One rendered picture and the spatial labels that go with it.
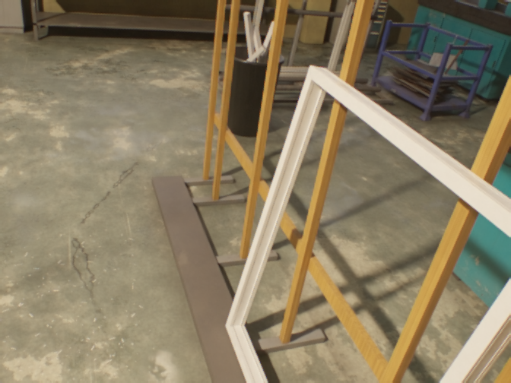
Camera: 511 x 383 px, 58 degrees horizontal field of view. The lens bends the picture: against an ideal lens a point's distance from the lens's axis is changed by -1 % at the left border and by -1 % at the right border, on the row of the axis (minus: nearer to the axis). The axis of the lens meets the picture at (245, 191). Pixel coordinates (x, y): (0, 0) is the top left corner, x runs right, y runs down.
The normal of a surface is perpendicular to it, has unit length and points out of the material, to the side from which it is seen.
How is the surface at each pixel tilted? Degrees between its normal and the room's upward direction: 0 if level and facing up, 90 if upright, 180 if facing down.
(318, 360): 0
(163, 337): 0
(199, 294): 0
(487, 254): 90
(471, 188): 82
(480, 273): 90
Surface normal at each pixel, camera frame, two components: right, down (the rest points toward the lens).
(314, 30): 0.31, 0.52
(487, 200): -0.92, -0.06
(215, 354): 0.12, -0.85
